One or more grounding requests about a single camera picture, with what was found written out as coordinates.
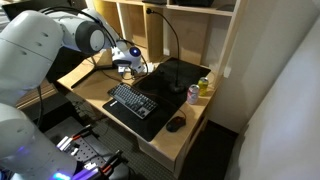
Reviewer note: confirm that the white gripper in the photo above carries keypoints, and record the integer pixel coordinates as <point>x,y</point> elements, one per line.
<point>136,65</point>

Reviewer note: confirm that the white paper sheet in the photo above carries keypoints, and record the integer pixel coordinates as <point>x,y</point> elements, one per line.
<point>149,68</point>

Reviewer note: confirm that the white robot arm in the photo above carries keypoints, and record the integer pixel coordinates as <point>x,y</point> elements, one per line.
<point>29,46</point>

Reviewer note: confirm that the black monitor stand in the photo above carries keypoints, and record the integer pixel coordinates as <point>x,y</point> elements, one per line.
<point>96,67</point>

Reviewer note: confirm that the wooden desk with shelves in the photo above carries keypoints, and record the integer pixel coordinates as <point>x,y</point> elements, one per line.
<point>190,47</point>

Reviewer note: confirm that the black mechanical keyboard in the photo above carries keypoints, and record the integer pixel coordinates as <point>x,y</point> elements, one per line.
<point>133,100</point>

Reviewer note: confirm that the black desk mat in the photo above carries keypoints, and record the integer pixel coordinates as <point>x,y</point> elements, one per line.
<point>167,86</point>

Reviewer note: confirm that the black computer monitor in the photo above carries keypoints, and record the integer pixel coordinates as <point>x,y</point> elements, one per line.
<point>66,59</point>

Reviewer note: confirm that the pink soda can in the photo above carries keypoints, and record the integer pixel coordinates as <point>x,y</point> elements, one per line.
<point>192,94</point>

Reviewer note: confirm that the red black clamp rear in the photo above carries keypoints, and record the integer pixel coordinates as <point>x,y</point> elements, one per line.
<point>86,131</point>

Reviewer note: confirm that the red black clamp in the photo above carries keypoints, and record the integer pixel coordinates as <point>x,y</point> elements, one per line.
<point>112,162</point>
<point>86,131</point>

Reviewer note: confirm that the black computer mouse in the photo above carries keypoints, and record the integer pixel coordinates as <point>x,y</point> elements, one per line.
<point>175,124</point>

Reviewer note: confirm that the yellow green soda can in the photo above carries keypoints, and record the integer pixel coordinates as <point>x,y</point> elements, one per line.
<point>203,84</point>

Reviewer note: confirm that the red black clamp front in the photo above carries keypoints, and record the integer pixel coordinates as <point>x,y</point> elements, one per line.
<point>112,162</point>

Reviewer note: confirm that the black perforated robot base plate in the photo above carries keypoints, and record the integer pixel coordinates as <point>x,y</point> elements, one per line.
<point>88,151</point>

